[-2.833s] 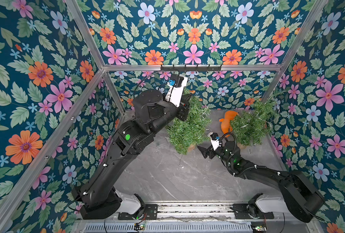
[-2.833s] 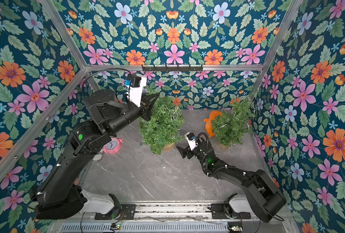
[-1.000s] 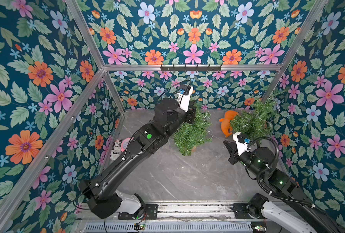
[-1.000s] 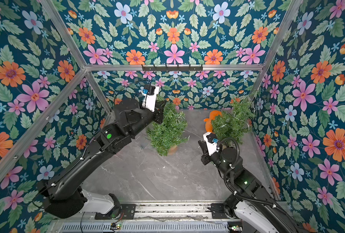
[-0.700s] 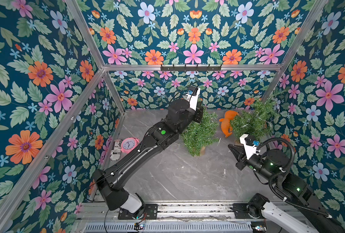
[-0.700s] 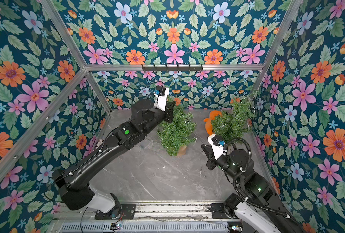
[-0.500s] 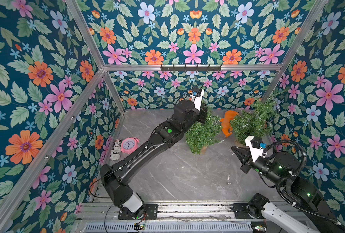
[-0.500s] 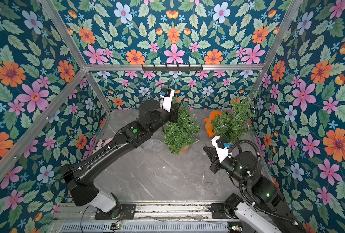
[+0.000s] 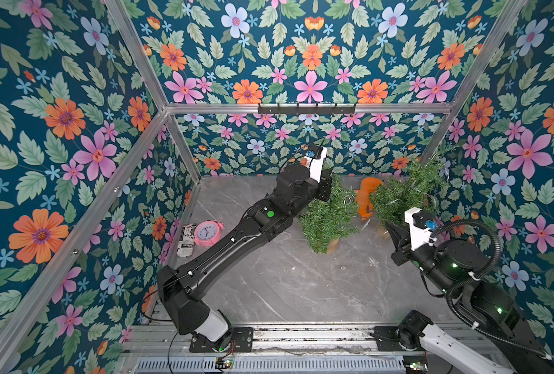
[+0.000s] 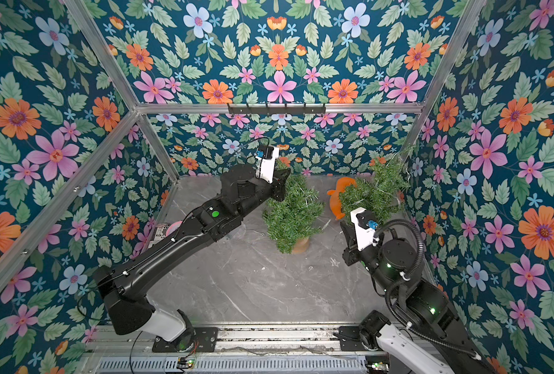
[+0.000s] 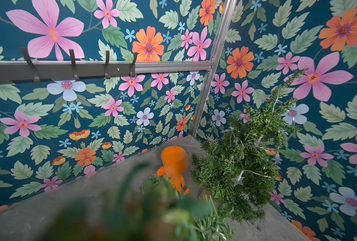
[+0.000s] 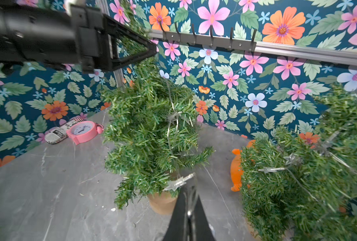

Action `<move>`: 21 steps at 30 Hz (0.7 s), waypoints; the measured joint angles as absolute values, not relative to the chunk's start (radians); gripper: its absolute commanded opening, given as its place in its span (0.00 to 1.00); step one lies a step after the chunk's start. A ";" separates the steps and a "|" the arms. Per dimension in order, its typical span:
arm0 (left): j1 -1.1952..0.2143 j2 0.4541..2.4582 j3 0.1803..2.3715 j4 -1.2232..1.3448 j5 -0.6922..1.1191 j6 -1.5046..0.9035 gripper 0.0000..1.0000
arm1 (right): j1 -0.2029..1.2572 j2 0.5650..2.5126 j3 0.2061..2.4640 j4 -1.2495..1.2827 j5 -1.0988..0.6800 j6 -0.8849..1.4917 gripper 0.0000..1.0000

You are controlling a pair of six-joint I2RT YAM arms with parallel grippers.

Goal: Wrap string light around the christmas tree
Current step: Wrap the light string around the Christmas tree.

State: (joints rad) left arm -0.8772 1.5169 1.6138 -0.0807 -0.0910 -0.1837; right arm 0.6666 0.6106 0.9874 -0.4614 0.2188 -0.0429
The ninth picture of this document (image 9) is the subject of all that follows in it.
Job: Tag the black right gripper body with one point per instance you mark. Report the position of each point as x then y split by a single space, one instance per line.
396 238

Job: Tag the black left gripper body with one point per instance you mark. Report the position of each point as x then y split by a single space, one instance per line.
320 189

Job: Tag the green christmas tree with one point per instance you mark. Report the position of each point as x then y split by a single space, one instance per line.
415 188
324 223

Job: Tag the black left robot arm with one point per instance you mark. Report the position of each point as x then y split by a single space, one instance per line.
181 290

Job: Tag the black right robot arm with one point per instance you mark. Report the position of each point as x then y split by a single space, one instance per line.
458 269

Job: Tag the orange plush toy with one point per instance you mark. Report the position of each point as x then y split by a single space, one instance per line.
365 206

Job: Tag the pink alarm clock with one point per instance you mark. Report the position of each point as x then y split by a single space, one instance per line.
208 233

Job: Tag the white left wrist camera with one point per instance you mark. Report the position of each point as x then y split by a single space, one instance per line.
314 156

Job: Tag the black coat hook rail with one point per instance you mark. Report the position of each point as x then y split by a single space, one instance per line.
303 109

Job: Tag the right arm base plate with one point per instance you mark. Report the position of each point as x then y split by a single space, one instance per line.
388 340

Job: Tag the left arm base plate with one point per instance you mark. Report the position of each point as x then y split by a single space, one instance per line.
236 339

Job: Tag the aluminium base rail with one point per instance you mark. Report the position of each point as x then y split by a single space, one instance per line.
289 338

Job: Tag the aluminium frame struts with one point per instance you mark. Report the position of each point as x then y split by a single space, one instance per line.
82 81

